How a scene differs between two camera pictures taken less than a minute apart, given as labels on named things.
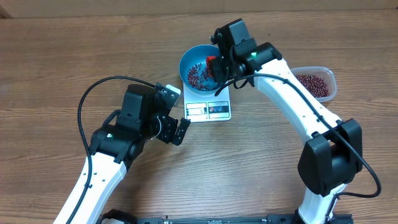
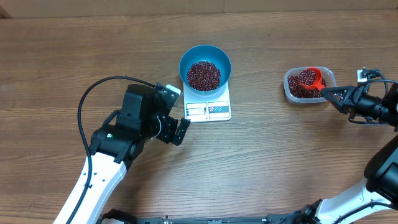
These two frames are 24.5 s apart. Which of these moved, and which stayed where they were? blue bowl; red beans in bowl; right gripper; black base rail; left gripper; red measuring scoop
Moved: right gripper; red measuring scoop
Stayed: blue bowl; red beans in bowl; left gripper; black base rail
